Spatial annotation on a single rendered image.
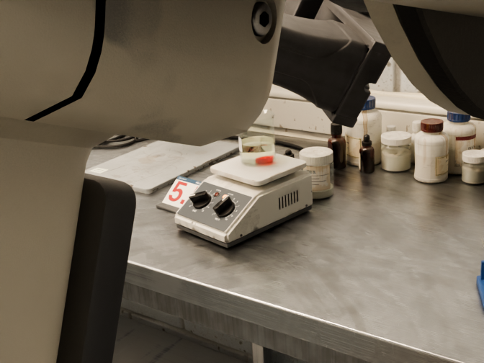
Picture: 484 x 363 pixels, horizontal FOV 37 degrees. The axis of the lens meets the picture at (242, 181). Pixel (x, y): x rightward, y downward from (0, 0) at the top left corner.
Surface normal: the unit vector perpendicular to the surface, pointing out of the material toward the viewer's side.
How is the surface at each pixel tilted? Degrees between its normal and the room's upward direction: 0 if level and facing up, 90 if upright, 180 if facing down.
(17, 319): 90
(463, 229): 0
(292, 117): 90
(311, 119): 90
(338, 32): 21
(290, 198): 90
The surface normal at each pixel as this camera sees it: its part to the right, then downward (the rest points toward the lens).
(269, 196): 0.69, 0.21
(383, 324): -0.07, -0.94
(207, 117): 0.57, 0.69
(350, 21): -0.88, -0.20
